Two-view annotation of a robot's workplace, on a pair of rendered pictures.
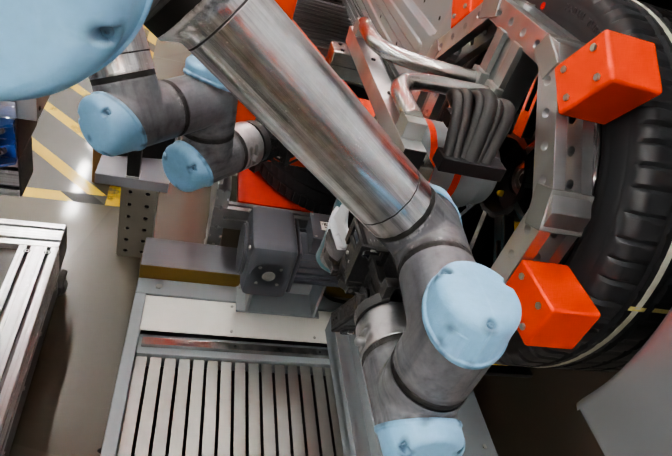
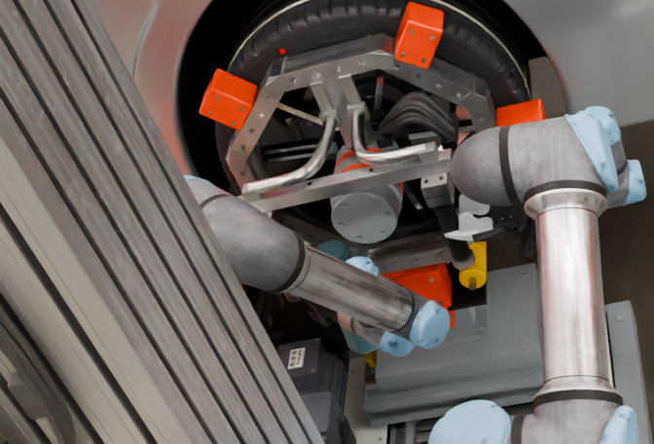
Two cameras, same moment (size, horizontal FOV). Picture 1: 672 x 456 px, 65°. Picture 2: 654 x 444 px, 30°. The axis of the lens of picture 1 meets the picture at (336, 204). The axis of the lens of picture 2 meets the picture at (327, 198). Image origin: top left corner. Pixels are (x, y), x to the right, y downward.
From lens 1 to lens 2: 1.79 m
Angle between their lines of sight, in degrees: 41
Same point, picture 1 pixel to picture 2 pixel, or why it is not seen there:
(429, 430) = (635, 168)
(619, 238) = (499, 70)
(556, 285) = (519, 115)
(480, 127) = (435, 113)
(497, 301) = (598, 112)
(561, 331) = not seen: hidden behind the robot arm
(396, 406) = (622, 182)
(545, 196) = (473, 97)
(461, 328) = (611, 128)
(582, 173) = (459, 73)
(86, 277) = not seen: outside the picture
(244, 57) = not seen: hidden behind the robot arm
